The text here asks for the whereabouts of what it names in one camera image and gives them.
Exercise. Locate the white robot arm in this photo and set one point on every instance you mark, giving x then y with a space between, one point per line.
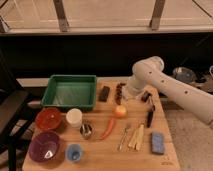
150 72

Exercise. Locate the green plastic tray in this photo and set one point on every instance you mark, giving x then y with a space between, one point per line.
70 91

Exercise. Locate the black rectangular block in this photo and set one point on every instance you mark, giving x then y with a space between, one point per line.
103 96

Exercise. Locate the dark red grape bunch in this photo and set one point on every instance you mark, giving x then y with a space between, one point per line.
118 95

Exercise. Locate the yellow apple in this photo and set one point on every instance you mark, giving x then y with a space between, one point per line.
120 111

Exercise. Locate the orange carrot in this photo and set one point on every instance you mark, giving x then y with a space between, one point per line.
108 129

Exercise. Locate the small black clip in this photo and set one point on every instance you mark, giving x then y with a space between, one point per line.
145 96

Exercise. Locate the white cylindrical cup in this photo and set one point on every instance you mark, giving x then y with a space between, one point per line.
74 117

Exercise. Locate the small metal cup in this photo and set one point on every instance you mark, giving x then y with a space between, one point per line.
86 131

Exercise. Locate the black marker pen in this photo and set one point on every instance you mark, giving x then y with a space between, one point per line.
150 116

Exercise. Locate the metal fork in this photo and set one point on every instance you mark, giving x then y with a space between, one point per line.
128 126

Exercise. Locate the wooden spatula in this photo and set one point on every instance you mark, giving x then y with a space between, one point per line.
137 138

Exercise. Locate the orange plastic bowl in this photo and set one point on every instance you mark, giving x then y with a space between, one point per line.
48 119

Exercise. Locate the small blue cup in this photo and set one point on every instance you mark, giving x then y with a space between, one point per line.
73 153

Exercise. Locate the blue sponge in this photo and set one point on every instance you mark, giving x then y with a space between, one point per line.
158 143

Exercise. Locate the metal bowl in background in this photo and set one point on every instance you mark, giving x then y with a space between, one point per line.
184 75

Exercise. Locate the purple plastic bowl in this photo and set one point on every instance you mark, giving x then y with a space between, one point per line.
44 146

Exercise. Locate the black chair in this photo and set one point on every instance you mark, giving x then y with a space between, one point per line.
13 99

